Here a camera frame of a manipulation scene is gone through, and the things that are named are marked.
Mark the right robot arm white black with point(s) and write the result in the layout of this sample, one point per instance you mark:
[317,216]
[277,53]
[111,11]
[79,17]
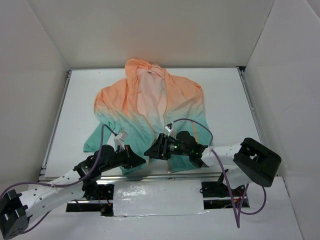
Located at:
[254,162]

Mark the orange and teal zip jacket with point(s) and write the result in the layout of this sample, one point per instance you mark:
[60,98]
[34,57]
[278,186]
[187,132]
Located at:
[143,103]

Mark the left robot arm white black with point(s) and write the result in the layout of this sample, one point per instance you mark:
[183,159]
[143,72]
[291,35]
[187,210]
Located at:
[19,209]

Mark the silver foil covered panel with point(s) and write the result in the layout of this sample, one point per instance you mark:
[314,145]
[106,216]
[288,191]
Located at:
[157,198]

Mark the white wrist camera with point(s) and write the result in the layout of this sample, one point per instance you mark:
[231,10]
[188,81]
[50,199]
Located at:
[169,130]
[119,140]

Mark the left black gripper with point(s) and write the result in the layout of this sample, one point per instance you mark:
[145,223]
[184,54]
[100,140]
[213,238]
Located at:
[127,155]

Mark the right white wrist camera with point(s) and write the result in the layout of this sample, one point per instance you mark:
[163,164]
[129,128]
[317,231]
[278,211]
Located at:
[169,130]

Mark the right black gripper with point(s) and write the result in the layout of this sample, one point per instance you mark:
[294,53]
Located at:
[162,146]

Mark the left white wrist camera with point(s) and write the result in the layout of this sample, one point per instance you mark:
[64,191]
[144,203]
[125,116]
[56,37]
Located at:
[119,140]

